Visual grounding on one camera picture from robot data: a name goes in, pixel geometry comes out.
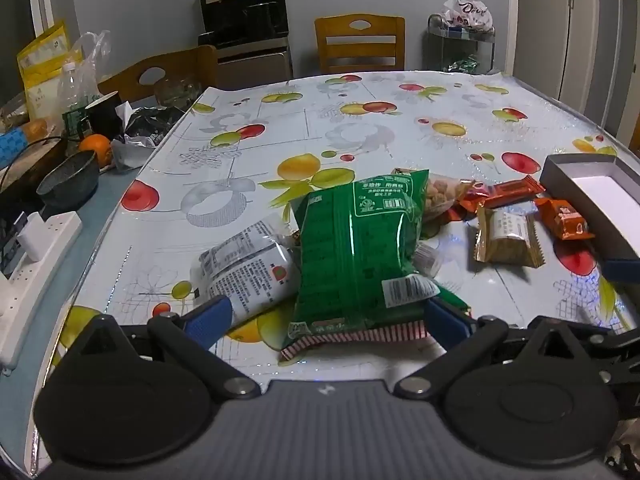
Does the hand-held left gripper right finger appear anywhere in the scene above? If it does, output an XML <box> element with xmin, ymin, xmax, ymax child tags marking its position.
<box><xmin>394</xmin><ymin>296</ymin><xmax>581</xmax><ymax>402</ymax></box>

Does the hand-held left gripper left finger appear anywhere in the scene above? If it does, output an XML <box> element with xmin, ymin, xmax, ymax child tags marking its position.
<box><xmin>70</xmin><ymin>294</ymin><xmax>262</xmax><ymax>402</ymax></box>

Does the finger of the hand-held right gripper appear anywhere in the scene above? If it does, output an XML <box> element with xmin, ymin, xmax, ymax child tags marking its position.
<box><xmin>575</xmin><ymin>325</ymin><xmax>640</xmax><ymax>397</ymax></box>

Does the clear white-label snack packet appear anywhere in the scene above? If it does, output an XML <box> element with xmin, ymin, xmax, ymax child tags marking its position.
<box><xmin>191</xmin><ymin>219</ymin><xmax>302</xmax><ymax>322</ymax></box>

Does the green snack bag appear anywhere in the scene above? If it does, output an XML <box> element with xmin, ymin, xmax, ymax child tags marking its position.
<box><xmin>280</xmin><ymin>167</ymin><xmax>473</xmax><ymax>363</ymax></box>

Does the grey box white inside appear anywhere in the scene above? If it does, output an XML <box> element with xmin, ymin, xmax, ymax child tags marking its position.
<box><xmin>539</xmin><ymin>154</ymin><xmax>640</xmax><ymax>281</ymax></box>

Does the gold-brown snack packet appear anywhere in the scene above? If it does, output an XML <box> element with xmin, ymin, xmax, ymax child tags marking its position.
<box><xmin>472</xmin><ymin>205</ymin><xmax>546</xmax><ymax>268</ymax></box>

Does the orange snack bar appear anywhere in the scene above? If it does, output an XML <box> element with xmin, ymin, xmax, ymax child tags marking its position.
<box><xmin>480</xmin><ymin>177</ymin><xmax>546</xmax><ymax>210</ymax></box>
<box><xmin>450</xmin><ymin>182</ymin><xmax>488</xmax><ymax>222</ymax></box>
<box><xmin>534</xmin><ymin>197</ymin><xmax>596</xmax><ymax>241</ymax></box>

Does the clear nut snack packet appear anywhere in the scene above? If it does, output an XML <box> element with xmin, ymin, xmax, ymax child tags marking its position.
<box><xmin>420</xmin><ymin>172</ymin><xmax>476</xmax><ymax>238</ymax></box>

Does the white power strip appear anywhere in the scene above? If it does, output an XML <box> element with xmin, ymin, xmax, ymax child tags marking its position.
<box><xmin>0</xmin><ymin>211</ymin><xmax>83</xmax><ymax>376</ymax></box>

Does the white charger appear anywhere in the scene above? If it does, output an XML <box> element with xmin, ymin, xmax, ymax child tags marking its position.
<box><xmin>17</xmin><ymin>212</ymin><xmax>48</xmax><ymax>262</ymax></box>

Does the grey bowl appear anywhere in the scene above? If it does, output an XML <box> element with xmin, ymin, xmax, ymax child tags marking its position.
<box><xmin>36</xmin><ymin>150</ymin><xmax>101</xmax><ymax>211</ymax></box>

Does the orange fruit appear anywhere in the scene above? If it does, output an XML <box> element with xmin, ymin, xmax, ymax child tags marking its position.
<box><xmin>22</xmin><ymin>120</ymin><xmax>51</xmax><ymax>143</ymax></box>
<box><xmin>79</xmin><ymin>134</ymin><xmax>113</xmax><ymax>168</ymax></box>

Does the black foil bag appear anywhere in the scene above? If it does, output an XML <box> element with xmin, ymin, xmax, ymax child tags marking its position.
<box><xmin>112</xmin><ymin>105</ymin><xmax>186</xmax><ymax>171</ymax></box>

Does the white tissue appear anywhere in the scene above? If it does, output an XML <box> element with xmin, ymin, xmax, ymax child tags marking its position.
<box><xmin>114</xmin><ymin>101</ymin><xmax>134</xmax><ymax>133</ymax></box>

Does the black mug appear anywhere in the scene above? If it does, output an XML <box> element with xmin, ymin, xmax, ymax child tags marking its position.
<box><xmin>85</xmin><ymin>91</ymin><xmax>126</xmax><ymax>136</ymax></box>

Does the glass jar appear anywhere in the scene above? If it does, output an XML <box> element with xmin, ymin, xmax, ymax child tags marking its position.
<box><xmin>154</xmin><ymin>75</ymin><xmax>201</xmax><ymax>110</ymax></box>

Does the small green box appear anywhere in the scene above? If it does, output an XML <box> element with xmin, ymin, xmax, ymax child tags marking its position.
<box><xmin>62</xmin><ymin>107</ymin><xmax>88</xmax><ymax>141</ymax></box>

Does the wooden chair round cutout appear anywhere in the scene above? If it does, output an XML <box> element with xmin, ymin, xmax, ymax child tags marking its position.
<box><xmin>97</xmin><ymin>45</ymin><xmax>218</xmax><ymax>106</ymax></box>

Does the blue textured roll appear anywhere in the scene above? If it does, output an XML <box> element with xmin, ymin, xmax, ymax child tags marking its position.
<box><xmin>0</xmin><ymin>127</ymin><xmax>31</xmax><ymax>167</ymax></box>

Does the clear plastic bottle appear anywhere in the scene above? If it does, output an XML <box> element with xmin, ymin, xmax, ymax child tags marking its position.
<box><xmin>60</xmin><ymin>60</ymin><xmax>98</xmax><ymax>111</ymax></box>

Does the wooden chair oval cutout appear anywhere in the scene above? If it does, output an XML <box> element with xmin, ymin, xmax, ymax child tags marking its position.
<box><xmin>314</xmin><ymin>14</ymin><xmax>406</xmax><ymax>75</ymax></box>

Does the clear plastic bag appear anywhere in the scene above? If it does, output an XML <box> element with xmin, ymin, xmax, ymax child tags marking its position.
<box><xmin>75</xmin><ymin>30</ymin><xmax>112</xmax><ymax>96</ymax></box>

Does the yellow paper bag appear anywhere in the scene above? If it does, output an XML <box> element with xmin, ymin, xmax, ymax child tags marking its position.
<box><xmin>16</xmin><ymin>20</ymin><xmax>83</xmax><ymax>116</ymax></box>

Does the white plastic bag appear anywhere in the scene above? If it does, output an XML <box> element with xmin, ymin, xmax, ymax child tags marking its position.
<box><xmin>440</xmin><ymin>0</ymin><xmax>493</xmax><ymax>31</ymax></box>

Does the black water dispenser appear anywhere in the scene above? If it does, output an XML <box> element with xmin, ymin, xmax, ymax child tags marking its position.
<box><xmin>198</xmin><ymin>0</ymin><xmax>291</xmax><ymax>51</ymax></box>

